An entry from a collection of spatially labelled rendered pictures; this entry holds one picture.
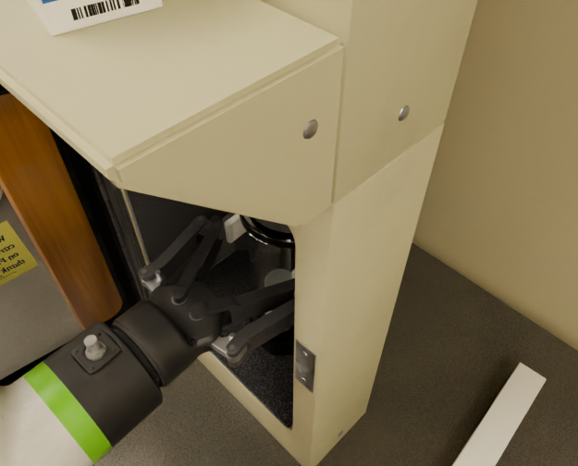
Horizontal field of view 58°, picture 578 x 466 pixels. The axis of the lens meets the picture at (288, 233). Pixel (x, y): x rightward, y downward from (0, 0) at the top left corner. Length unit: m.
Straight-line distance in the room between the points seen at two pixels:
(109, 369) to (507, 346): 0.58
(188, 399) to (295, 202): 0.53
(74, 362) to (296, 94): 0.30
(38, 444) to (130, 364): 0.08
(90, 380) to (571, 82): 0.58
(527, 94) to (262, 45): 0.53
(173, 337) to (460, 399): 0.44
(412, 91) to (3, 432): 0.35
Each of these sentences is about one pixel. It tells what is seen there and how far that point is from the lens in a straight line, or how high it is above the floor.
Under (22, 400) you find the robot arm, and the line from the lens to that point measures 0.45.
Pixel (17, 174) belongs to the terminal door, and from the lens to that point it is 0.56.
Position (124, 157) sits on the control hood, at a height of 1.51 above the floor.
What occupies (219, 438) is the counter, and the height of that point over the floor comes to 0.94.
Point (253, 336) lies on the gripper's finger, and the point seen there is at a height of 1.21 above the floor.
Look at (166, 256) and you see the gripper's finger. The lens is 0.54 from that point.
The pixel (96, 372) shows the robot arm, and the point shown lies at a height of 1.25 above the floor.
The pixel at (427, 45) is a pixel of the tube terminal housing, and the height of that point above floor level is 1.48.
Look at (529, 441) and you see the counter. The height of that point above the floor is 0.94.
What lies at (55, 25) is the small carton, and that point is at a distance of 0.25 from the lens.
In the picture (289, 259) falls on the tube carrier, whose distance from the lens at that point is 0.53.
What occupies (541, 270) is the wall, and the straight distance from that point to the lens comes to 0.85.
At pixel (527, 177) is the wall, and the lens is 0.77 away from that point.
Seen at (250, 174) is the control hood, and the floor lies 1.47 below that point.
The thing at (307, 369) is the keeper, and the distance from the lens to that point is 0.47.
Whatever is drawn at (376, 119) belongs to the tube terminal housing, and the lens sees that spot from 0.28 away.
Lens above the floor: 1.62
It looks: 48 degrees down
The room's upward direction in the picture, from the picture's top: straight up
